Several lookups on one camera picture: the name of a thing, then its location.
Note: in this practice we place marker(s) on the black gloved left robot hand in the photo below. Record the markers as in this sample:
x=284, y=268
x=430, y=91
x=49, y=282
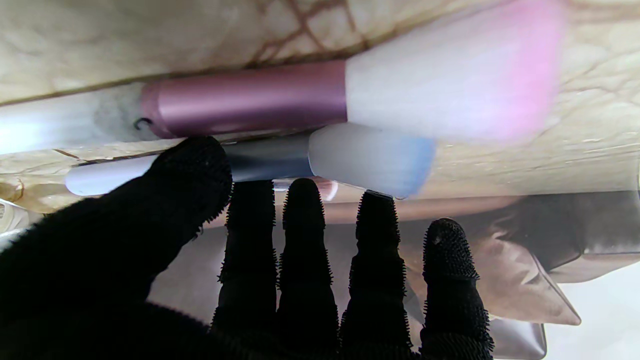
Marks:
x=100, y=270

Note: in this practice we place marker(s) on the pink ferrule makeup brush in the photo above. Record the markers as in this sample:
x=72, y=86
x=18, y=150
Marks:
x=250, y=100

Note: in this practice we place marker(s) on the brown sofa pillow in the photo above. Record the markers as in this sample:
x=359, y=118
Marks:
x=515, y=280

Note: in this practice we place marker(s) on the brown leather sofa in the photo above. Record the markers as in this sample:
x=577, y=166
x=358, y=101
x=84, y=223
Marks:
x=590, y=235

